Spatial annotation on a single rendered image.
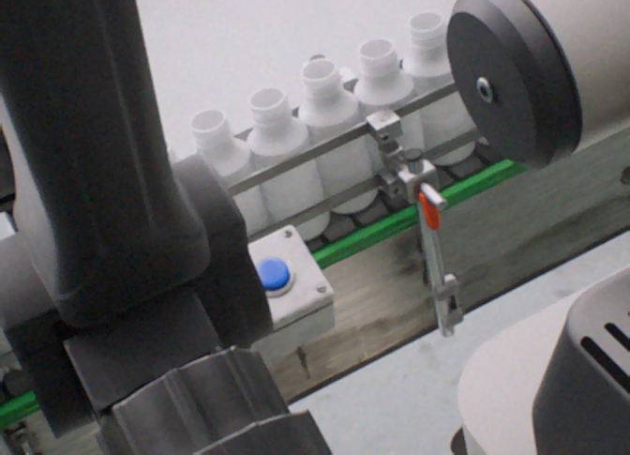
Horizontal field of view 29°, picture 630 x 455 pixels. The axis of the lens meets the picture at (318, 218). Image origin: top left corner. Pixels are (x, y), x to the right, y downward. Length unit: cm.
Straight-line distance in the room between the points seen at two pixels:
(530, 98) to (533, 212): 92
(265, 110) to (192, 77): 226
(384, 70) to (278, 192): 16
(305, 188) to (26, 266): 73
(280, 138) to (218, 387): 71
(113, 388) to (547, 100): 19
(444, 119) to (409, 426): 118
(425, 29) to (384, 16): 221
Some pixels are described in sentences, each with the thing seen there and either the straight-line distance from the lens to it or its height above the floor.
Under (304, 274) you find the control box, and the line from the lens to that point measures 105.
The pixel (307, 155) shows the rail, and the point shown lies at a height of 111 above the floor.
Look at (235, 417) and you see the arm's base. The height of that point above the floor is 147.
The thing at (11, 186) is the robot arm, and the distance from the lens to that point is 58.
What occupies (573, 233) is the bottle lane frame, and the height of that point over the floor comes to 86.
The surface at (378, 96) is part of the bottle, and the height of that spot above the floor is 113.
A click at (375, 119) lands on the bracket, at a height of 112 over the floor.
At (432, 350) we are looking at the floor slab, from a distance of 246.
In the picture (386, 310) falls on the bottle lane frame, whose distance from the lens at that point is 131.
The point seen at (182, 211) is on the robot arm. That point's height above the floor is 154.
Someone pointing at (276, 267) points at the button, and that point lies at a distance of 104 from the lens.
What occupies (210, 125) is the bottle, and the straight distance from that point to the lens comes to 117.
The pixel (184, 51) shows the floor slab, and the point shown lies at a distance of 352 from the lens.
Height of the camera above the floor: 181
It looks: 40 degrees down
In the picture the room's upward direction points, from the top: 15 degrees counter-clockwise
